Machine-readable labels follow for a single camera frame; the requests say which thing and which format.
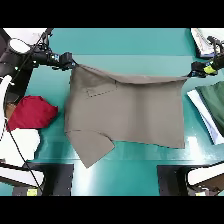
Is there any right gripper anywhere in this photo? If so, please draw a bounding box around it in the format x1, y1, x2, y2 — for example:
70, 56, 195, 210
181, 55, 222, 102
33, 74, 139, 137
190, 60, 210, 79

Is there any red garment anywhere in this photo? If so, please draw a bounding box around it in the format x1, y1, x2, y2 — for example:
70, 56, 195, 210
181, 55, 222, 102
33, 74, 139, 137
6, 95, 60, 132

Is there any black cable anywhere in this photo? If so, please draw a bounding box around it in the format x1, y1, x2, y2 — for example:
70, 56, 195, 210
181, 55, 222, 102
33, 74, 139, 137
2, 27, 54, 194

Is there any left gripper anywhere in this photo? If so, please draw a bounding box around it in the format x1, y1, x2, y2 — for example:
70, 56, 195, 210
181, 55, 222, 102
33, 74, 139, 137
58, 51, 78, 71

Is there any dark green garment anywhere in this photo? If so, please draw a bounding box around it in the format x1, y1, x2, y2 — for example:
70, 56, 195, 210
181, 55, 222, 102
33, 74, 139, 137
195, 80, 224, 138

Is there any grey-brown shirt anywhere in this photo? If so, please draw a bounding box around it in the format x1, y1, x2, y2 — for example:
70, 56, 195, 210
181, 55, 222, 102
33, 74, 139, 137
63, 63, 190, 169

